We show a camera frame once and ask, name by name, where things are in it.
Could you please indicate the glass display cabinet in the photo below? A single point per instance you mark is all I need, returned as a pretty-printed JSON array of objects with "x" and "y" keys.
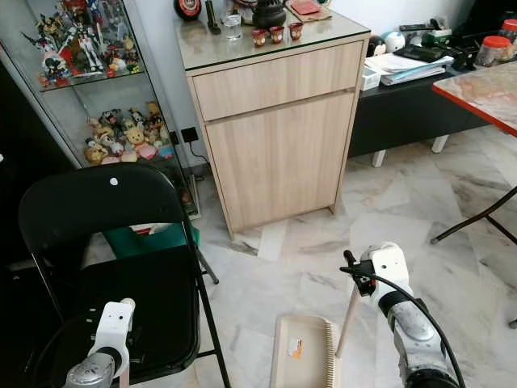
[{"x": 97, "y": 93}]

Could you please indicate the yellow bear plush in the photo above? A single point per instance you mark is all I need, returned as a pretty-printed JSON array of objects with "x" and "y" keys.
[{"x": 132, "y": 141}]

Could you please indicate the black wall socket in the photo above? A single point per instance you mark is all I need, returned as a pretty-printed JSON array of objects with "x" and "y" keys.
[{"x": 189, "y": 136}]

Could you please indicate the round black clock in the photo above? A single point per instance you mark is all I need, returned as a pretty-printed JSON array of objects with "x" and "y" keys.
[{"x": 187, "y": 7}]

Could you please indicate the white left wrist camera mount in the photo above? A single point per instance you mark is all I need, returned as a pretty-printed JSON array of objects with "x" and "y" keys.
[{"x": 115, "y": 330}]

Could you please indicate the black low sideboard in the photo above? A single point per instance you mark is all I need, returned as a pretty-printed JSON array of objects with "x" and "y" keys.
[{"x": 396, "y": 113}]

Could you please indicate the stack of papers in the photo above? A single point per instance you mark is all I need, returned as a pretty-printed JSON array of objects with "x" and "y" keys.
[{"x": 408, "y": 67}]

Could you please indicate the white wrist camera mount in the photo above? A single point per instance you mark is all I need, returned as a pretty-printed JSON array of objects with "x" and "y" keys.
[
  {"x": 115, "y": 330},
  {"x": 388, "y": 267}
]

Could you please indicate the black teapot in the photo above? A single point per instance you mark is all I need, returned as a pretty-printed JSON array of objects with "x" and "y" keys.
[{"x": 269, "y": 14}]

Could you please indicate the red lid plastic jar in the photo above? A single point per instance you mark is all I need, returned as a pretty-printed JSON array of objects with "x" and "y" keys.
[{"x": 494, "y": 52}]

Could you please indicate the small red cup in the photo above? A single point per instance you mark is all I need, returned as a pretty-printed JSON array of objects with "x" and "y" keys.
[
  {"x": 296, "y": 31},
  {"x": 277, "y": 35},
  {"x": 259, "y": 38}
]

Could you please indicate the white robot model figure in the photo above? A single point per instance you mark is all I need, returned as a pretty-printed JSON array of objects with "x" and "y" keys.
[{"x": 89, "y": 40}]

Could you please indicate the black upright piano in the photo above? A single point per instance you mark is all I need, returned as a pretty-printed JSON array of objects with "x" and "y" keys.
[{"x": 12, "y": 202}]

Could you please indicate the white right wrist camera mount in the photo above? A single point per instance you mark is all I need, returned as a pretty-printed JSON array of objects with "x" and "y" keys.
[{"x": 388, "y": 267}]

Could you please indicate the red tray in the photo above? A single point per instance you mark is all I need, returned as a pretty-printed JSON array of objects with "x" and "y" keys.
[{"x": 310, "y": 10}]

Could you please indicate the red edged marble table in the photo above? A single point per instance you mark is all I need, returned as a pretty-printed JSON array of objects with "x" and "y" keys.
[{"x": 485, "y": 93}]

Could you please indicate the clear drinking glass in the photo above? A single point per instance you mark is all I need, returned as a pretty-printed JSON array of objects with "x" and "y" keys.
[{"x": 233, "y": 27}]

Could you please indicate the black folding chair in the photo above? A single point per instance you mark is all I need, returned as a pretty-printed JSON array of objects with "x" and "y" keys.
[{"x": 105, "y": 206}]

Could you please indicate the green storage box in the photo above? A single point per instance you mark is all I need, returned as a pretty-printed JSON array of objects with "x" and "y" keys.
[{"x": 149, "y": 241}]

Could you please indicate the light wood cabinet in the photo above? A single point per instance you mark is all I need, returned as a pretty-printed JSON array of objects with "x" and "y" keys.
[{"x": 279, "y": 133}]

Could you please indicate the white blue ball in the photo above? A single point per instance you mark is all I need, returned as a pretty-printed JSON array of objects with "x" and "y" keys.
[{"x": 395, "y": 42}]

